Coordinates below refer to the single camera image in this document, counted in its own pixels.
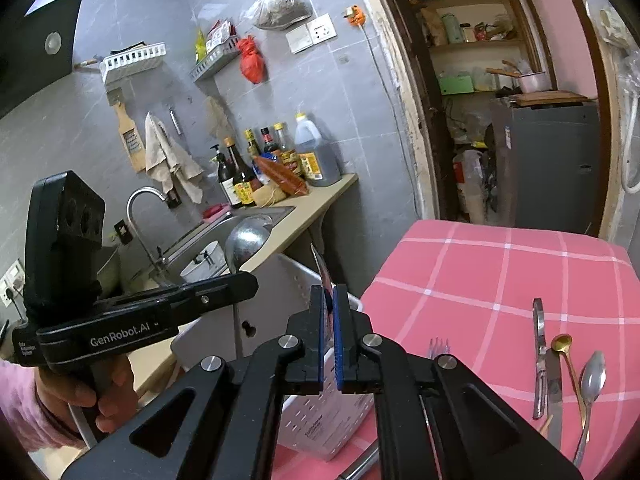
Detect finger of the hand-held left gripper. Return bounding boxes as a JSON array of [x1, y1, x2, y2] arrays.
[[167, 271, 259, 330]]

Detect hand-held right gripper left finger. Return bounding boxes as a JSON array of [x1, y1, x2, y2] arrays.
[[60, 285, 331, 480]]

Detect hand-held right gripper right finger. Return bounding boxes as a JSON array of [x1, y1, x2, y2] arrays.
[[332, 284, 586, 480]]

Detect white perforated utensil basket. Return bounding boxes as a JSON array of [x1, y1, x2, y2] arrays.
[[170, 252, 378, 462]]

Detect kitchen knife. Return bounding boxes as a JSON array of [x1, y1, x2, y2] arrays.
[[309, 242, 337, 361]]

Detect steel table knife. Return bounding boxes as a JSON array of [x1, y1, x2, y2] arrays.
[[542, 347, 565, 448]]

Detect person's left hand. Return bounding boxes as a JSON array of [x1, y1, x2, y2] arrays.
[[35, 356, 138, 442]]

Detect white lid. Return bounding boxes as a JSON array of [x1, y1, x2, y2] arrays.
[[180, 240, 228, 283]]

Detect steel bowl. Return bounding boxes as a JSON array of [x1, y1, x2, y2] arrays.
[[224, 215, 273, 273]]

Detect steel sink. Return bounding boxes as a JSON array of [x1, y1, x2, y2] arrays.
[[165, 205, 296, 286]]

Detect steel faucet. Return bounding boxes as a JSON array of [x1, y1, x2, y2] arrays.
[[126, 186, 171, 281]]

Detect beige bundle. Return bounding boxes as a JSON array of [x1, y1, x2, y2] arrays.
[[252, 185, 291, 207]]

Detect soy sauce bottle yellow label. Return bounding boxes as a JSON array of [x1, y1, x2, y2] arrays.
[[224, 136, 258, 207]]

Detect dark pump bottle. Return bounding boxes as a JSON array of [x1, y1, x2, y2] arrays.
[[216, 144, 236, 206]]

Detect red snack packet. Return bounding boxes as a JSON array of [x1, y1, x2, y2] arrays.
[[252, 155, 310, 197]]

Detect wooden grater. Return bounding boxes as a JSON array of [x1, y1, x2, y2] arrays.
[[107, 87, 148, 173]]

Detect beige hanging towel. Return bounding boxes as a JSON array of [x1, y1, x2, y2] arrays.
[[144, 112, 206, 206]]

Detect dark sauce bottle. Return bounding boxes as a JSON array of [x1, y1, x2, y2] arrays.
[[260, 127, 281, 161], [243, 129, 263, 161]]

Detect pink checkered tablecloth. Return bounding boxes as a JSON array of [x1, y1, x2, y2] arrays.
[[272, 220, 636, 480]]

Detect brown sauce bottle yellow cap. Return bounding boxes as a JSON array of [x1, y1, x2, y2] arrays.
[[272, 121, 301, 171]]

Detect large oil jug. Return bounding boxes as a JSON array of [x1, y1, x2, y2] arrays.
[[294, 112, 342, 187]]

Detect beige hanging cloth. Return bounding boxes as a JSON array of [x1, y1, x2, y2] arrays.
[[207, 95, 236, 141]]

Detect steel peeler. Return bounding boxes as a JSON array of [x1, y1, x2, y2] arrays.
[[531, 298, 547, 420]]

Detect white plastic jug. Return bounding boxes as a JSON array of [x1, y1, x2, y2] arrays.
[[452, 149, 488, 223]]

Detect black range hood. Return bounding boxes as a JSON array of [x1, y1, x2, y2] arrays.
[[0, 0, 88, 121]]

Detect gold spoon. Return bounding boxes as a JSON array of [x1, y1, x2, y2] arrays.
[[551, 334, 588, 431]]

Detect red plastic bag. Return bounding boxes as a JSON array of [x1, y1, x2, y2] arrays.
[[236, 35, 266, 85]]

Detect silver spoon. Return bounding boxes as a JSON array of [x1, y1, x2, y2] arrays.
[[571, 350, 607, 468]]

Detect red and white packets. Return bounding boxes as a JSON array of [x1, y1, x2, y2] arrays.
[[206, 19, 236, 51]]

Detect grey appliance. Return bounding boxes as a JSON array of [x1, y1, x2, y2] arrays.
[[492, 100, 601, 236]]

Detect green box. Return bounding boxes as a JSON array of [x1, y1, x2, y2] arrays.
[[439, 75, 475, 96]]

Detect wooden cutting board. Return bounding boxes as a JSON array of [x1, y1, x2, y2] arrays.
[[510, 90, 590, 108]]

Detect pink pot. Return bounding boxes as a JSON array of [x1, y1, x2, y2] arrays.
[[500, 71, 548, 95]]

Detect mint green canister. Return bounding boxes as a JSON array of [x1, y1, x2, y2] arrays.
[[440, 12, 463, 45]]

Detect wooden shelf unit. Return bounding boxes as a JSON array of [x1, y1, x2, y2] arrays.
[[392, 0, 551, 106]]

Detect cream hanging bag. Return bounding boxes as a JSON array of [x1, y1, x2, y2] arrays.
[[597, 6, 637, 53]]

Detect white wall outlet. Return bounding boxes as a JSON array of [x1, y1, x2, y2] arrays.
[[0, 259, 26, 308]]

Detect white wall rack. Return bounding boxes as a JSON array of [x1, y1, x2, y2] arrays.
[[100, 41, 167, 84]]

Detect wooden door frame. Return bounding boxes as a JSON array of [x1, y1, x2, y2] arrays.
[[350, 0, 626, 246]]

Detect metal wall shelf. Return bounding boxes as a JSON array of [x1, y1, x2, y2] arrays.
[[189, 40, 241, 83]]

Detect white wall switch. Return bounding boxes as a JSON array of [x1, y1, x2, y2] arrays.
[[286, 25, 315, 55]]

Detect white wall socket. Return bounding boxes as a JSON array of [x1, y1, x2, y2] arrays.
[[306, 14, 337, 45]]

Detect white hose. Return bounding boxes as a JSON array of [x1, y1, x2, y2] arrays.
[[617, 52, 640, 196]]

